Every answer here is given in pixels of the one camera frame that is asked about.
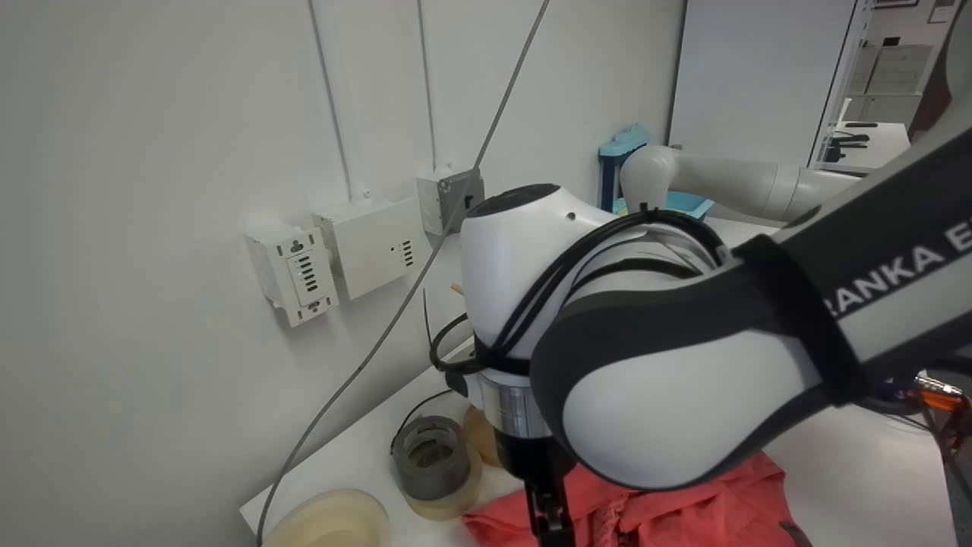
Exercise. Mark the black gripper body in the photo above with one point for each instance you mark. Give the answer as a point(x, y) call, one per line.
point(543, 468)

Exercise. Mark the orange-red shirt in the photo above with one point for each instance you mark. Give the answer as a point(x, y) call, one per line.
point(739, 510)

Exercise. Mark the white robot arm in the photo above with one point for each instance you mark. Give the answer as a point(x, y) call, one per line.
point(660, 358)

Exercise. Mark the wooden mug tree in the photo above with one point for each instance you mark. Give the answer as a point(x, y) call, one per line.
point(481, 436)

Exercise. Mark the cream tape roll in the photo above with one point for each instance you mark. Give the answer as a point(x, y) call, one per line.
point(344, 519)

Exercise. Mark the white wall socket box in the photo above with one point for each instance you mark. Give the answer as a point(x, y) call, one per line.
point(374, 244)

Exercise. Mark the grey wall junction box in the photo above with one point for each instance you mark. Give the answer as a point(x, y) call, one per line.
point(449, 200)

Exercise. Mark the white wall outlet plate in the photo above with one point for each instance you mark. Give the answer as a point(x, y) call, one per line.
point(293, 270)

